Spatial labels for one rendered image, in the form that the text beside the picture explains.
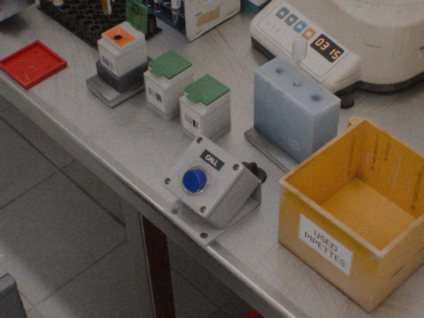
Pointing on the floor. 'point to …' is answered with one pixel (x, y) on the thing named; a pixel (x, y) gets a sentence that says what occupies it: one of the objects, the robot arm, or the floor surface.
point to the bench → (141, 270)
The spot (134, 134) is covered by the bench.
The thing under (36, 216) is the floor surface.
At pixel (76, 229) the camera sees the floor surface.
